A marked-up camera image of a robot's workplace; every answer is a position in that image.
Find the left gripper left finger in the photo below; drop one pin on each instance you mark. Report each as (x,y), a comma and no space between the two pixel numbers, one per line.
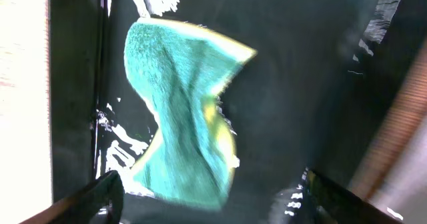
(106,191)

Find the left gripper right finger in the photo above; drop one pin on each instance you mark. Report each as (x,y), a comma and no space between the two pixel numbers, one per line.
(341,204)

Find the green yellow sponge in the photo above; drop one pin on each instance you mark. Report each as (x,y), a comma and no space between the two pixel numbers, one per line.
(180,70)

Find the black water basin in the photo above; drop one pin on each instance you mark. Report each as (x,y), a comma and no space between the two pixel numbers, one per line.
(324,78)

